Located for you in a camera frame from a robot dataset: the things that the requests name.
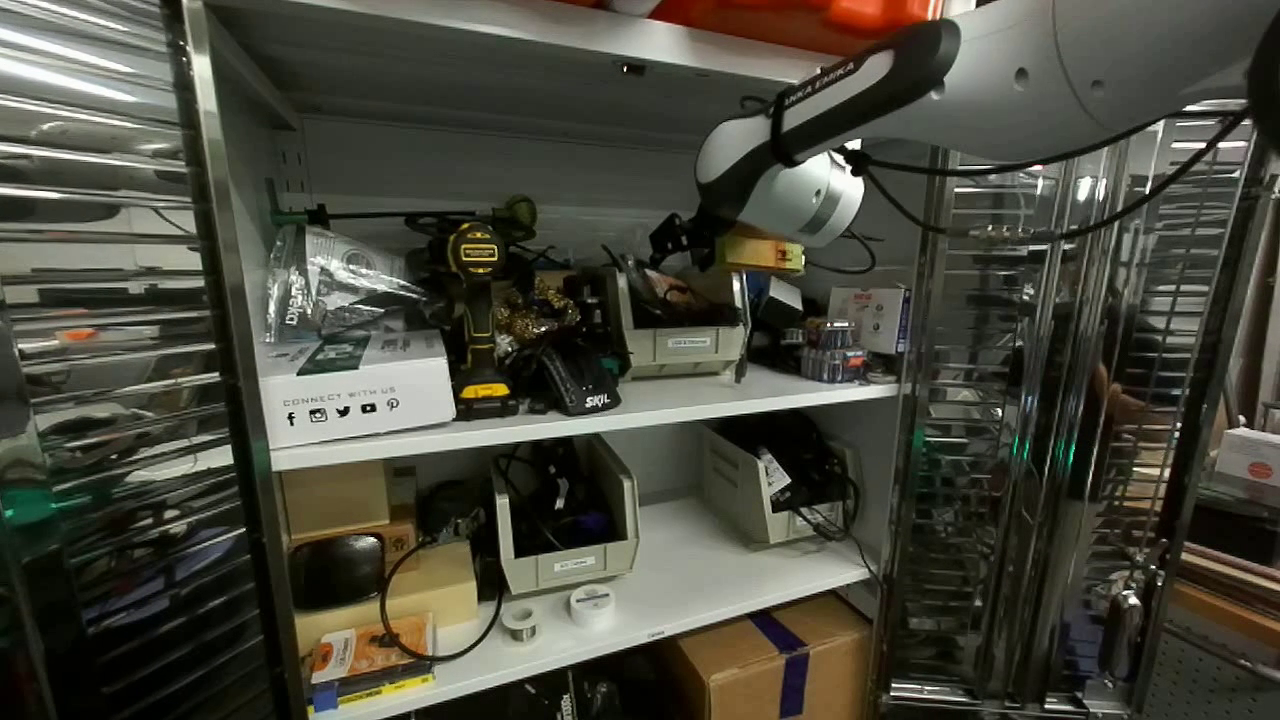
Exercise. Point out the black tool charger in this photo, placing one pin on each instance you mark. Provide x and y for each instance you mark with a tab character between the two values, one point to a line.
574	355

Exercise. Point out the yellow wrist camera box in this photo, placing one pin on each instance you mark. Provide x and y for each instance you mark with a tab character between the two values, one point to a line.
761	251

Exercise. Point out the white tape roll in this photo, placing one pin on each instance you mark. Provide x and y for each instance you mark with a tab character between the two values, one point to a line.
588	605

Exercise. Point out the blue red battery pack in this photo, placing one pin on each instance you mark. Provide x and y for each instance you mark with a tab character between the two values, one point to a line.
833	358

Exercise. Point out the black soft pouch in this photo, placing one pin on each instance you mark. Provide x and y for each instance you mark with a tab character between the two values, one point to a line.
339	569

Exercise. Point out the red white box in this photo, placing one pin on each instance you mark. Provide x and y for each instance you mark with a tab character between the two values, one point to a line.
1251	462

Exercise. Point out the white metal shelving unit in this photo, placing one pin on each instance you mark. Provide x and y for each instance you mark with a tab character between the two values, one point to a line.
666	400

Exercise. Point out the grey storage bin with tools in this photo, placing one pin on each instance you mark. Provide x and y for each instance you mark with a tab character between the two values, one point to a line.
683	349

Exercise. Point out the cardboard box with purple tape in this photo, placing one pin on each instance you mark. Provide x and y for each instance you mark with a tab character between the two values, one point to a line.
747	667

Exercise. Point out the black rod with green clamp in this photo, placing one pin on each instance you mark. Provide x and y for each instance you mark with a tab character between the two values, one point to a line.
375	213

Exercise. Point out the dark slatted metal rack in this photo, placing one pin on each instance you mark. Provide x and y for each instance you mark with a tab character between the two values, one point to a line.
94	265

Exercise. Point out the small brown cardboard box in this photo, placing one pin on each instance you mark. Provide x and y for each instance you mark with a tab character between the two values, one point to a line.
332	497

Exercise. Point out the orange plastic case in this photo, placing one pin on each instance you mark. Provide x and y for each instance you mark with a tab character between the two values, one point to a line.
800	16

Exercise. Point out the small grey tape roll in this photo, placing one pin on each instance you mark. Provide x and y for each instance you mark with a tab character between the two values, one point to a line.
518	620

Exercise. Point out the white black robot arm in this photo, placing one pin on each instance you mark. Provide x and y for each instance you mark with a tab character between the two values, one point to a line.
1066	67

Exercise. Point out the white blister card package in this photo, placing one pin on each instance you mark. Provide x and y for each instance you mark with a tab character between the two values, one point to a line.
875	318

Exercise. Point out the grey storage bin tilted open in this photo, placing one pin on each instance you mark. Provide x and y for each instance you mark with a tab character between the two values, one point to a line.
566	567

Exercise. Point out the clear plastic bag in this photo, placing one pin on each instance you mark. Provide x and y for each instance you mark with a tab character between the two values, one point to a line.
332	282

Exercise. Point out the orange printed book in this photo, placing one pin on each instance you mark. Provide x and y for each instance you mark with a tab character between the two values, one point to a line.
365	659

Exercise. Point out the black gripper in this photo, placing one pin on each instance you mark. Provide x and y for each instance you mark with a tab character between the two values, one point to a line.
705	213

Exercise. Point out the white printed product box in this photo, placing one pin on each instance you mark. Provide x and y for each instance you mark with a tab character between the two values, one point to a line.
359	391

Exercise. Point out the yellow black power tool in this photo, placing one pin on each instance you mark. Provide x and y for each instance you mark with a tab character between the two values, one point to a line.
479	314

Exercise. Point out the tall steel tray rack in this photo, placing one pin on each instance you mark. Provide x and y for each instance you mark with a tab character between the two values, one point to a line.
1043	442

